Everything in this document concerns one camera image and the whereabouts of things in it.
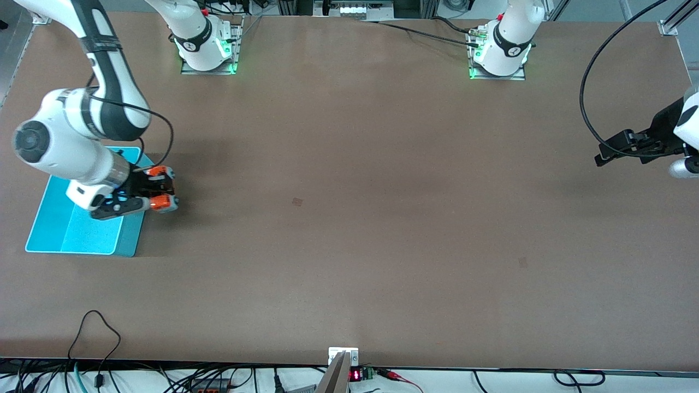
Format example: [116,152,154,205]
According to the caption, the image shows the orange toy bus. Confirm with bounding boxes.
[145,165,180,213]

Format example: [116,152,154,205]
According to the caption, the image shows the blue plastic box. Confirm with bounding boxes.
[25,146,157,258]

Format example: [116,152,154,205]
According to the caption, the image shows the grey metal side panel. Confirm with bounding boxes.
[0,0,36,110]

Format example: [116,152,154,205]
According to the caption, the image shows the white lit rack device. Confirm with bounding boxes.
[327,0,394,17]

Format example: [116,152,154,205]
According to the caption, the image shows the red clip lead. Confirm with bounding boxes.
[377,368,424,393]

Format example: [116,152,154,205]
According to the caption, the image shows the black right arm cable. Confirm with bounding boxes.
[87,74,174,171]

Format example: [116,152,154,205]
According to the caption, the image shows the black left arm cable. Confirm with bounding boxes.
[580,0,670,159]

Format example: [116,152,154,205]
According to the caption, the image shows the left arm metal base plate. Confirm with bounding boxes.
[469,27,526,81]

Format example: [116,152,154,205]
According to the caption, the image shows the thin black looped cable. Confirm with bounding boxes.
[67,310,122,389]

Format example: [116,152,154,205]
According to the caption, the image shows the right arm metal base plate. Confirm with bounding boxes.
[180,15,244,75]

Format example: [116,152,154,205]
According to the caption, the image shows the black floor cable bundle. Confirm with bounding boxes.
[0,358,328,393]

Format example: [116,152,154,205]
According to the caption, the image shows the black cable to arm base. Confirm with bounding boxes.
[358,16,484,49]

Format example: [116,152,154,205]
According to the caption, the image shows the black coiled floor cable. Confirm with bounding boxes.
[472,370,606,393]

